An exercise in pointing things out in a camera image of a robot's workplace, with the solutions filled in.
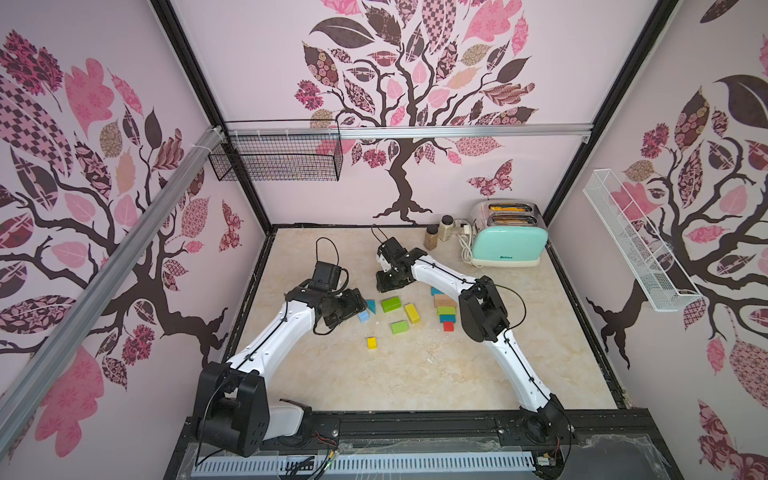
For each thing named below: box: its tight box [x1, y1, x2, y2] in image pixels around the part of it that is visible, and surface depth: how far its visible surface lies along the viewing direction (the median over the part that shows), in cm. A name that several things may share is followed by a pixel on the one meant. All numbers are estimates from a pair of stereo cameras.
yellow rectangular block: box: [404, 302, 420, 325], surface depth 96 cm
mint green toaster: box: [471, 198, 549, 267], surface depth 102 cm
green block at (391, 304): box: [381, 296, 402, 313], surface depth 99 cm
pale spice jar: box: [439, 214, 454, 242], surface depth 112 cm
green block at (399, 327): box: [390, 320, 409, 335], surface depth 94 cm
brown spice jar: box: [423, 225, 439, 251], surface depth 110 cm
